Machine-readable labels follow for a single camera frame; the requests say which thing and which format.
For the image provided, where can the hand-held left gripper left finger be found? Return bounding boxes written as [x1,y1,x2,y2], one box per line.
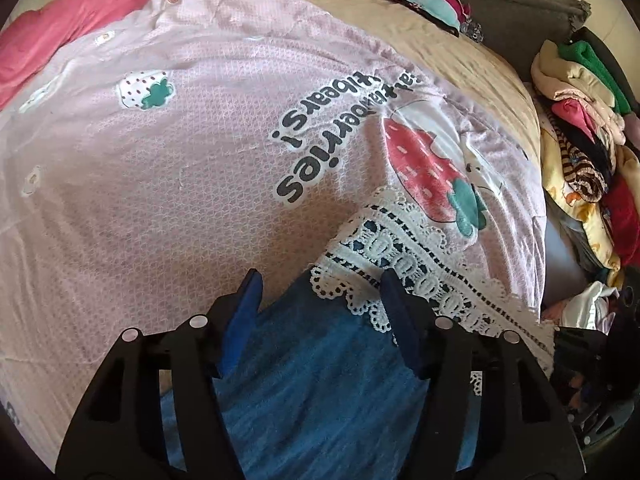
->
[55,269,264,480]

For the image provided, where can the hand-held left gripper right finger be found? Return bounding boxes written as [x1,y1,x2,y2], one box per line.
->
[380,267,586,480]

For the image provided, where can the blue pants with lace hem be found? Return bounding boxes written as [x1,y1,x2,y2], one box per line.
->
[160,186,556,480]

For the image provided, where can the pink strawberry print blanket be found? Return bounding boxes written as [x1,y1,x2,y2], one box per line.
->
[0,0,548,471]

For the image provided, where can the heap of assorted colourful clothes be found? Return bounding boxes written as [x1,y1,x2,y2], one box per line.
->
[530,27,640,333]

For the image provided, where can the beige bed sheet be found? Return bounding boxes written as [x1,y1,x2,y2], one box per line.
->
[272,0,543,181]

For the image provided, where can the grey headboard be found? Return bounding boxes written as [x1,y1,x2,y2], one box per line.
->
[400,0,593,81]

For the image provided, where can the pink duvet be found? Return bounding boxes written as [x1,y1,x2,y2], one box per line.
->
[0,0,346,111]

